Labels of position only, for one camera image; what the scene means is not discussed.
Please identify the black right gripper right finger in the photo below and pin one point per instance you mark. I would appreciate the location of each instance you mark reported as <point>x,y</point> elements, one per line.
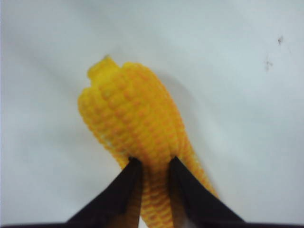
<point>191,202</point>

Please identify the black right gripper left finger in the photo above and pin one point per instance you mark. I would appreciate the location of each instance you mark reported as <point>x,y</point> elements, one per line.
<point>120,202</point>

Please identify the yellow toy corn cob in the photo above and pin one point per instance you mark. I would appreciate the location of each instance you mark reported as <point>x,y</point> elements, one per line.
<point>131,113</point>

